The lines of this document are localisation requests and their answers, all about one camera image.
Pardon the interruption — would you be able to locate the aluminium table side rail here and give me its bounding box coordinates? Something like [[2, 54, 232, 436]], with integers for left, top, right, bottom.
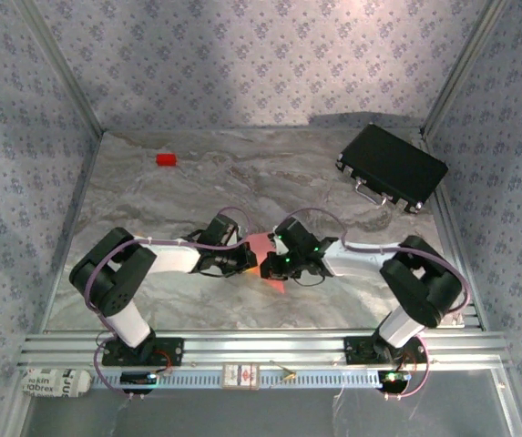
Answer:
[[36, 131, 105, 333], [424, 134, 487, 331]]

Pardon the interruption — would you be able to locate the aluminium mounting rail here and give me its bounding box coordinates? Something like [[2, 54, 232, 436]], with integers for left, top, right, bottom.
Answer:
[[17, 330, 512, 370]]

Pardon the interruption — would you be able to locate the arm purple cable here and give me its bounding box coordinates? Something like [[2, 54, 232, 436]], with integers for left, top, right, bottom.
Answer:
[[269, 208, 473, 401], [85, 207, 252, 402]]

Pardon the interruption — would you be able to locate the slotted grey cable duct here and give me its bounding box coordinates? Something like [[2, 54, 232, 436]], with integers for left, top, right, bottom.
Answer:
[[89, 369, 387, 391]]

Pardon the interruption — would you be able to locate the grey flat panel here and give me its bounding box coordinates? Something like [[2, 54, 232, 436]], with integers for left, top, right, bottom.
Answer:
[[23, 389, 517, 437]]

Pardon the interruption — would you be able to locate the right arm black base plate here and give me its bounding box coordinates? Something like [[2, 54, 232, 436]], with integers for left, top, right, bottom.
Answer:
[[343, 335, 428, 366]]

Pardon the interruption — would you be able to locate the small card on rail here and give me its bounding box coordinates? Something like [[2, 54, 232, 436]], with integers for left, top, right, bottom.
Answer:
[[221, 361, 261, 391]]

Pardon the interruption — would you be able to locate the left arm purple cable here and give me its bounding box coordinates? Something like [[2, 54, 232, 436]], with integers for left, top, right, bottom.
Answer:
[[85, 207, 252, 402]]

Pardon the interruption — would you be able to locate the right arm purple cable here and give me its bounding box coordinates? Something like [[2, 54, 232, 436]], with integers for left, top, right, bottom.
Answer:
[[269, 208, 473, 401]]

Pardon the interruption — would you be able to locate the black case with metal handle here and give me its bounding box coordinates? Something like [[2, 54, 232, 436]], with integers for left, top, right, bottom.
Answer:
[[335, 123, 449, 215]]

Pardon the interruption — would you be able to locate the white label tag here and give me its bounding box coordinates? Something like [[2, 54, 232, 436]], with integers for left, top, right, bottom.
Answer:
[[19, 367, 92, 400]]

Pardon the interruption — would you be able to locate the black controller board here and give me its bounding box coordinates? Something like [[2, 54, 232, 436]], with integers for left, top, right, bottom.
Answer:
[[377, 369, 413, 393], [119, 371, 159, 393]]

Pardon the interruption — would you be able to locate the aluminium frame post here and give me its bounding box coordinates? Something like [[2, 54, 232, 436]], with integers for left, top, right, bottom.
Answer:
[[14, 0, 106, 136], [419, 0, 512, 137]]

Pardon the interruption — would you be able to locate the right black controller board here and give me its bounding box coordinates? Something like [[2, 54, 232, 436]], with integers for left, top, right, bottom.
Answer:
[[377, 369, 413, 393]]

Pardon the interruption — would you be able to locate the small brass clip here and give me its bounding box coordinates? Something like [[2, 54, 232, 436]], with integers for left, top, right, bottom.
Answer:
[[269, 360, 297, 388]]

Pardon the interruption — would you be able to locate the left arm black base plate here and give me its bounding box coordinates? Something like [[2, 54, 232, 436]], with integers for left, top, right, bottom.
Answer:
[[100, 336, 185, 368]]

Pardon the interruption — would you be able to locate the pink square paper sheet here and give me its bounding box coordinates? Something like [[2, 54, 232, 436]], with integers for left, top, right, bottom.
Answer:
[[243, 231, 289, 296]]

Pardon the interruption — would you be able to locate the left black controller board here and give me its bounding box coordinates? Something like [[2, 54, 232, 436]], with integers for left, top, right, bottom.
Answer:
[[119, 371, 159, 393]]

